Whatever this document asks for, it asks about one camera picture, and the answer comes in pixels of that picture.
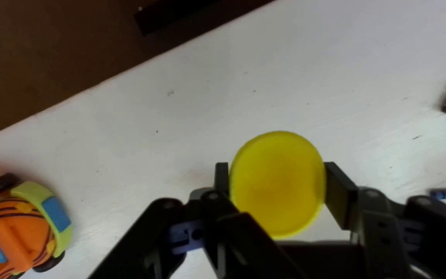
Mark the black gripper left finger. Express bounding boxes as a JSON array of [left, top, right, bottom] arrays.
[[89, 161, 267, 279]]

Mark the orange toy car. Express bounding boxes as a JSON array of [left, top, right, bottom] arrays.
[[0, 172, 75, 279]]

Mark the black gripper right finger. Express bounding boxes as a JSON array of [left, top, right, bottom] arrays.
[[324, 161, 446, 279]]

